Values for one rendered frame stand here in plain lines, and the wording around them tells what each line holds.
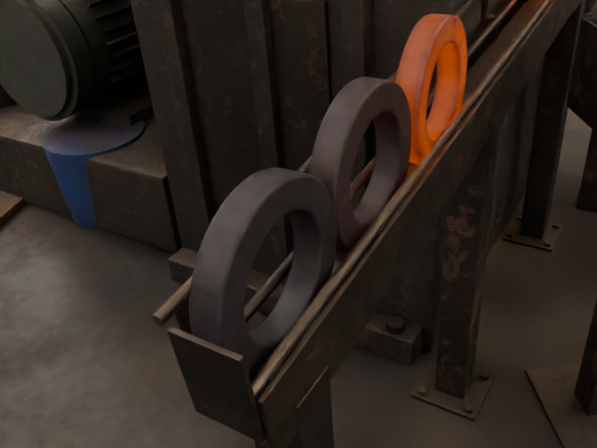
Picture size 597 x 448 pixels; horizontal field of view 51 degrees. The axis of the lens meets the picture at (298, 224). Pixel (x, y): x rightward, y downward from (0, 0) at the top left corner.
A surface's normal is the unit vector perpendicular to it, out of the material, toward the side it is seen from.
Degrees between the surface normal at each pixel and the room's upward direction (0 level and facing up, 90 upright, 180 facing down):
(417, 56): 44
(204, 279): 60
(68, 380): 0
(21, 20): 90
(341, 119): 35
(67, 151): 0
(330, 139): 49
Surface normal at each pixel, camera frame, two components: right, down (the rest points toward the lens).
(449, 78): -0.51, 0.44
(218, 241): -0.40, -0.32
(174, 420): -0.07, -0.84
